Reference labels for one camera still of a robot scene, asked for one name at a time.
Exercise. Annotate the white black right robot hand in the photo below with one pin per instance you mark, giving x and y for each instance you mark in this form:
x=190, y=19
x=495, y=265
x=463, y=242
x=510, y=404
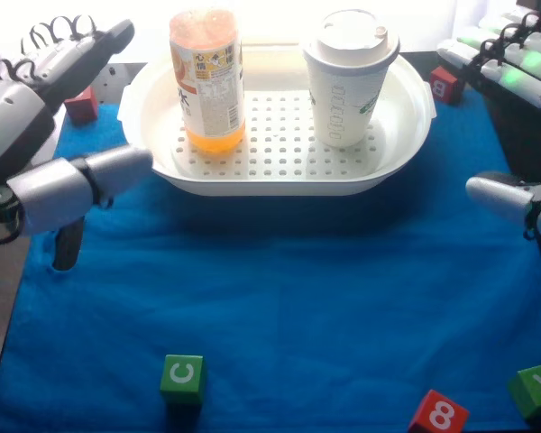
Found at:
x=523, y=67

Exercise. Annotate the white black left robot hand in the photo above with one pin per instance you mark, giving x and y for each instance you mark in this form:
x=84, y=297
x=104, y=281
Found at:
x=18, y=117

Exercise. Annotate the orange drink bottle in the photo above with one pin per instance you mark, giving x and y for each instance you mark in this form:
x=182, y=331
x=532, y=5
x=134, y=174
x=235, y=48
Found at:
x=212, y=90

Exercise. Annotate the white paper coffee cup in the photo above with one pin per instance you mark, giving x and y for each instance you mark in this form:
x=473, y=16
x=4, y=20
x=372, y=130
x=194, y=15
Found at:
x=347, y=99

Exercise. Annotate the white perforated tray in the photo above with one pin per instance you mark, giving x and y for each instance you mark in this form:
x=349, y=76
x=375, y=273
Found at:
x=279, y=171

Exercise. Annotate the plain red block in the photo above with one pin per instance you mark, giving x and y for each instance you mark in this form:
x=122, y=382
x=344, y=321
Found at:
x=82, y=107

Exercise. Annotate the red block letter B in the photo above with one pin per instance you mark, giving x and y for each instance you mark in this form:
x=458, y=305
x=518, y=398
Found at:
x=444, y=85

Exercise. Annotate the blue cloth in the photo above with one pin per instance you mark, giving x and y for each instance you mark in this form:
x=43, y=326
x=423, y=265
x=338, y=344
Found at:
x=270, y=293

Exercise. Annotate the green block letter C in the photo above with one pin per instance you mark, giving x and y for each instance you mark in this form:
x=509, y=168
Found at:
x=182, y=379

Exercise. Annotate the green block letter Y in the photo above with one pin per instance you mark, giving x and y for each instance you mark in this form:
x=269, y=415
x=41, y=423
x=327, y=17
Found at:
x=538, y=390

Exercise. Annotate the red block number 8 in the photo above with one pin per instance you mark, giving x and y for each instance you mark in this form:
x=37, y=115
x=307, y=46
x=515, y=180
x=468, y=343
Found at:
x=439, y=415

